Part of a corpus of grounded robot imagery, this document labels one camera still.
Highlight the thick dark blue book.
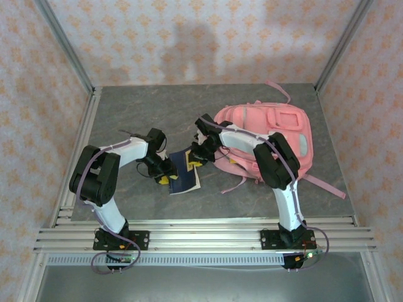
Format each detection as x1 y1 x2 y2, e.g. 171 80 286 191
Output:
167 148 202 196

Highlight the pink student backpack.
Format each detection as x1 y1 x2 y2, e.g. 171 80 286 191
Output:
211 79 347 199

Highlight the slim aluminium extrusion bar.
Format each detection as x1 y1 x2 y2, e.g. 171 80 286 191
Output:
50 218 360 229

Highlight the small circuit board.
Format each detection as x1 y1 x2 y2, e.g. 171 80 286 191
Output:
105 253 140 272
283 250 324 272

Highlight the grey metal panel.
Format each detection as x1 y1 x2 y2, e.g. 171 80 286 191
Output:
34 264 377 302

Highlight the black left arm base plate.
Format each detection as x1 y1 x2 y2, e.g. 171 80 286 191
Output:
93 229 150 252

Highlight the aluminium side rail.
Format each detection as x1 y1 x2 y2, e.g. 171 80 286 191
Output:
52 86 103 226

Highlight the wide aluminium mounting rail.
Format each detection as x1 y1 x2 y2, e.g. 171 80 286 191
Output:
33 228 378 254

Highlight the grey slotted cable duct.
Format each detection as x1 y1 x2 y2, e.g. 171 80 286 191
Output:
47 254 286 267

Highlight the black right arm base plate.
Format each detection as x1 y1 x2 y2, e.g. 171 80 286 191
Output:
260 228 317 251

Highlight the slanted aluminium frame post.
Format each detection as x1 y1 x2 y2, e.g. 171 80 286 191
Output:
33 0 96 95
314 0 376 94

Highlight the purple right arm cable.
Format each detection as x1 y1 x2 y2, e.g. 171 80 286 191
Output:
198 115 331 272

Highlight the aluminium frame leg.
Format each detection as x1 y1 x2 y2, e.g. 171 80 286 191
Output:
360 251 390 302
17 253 48 302

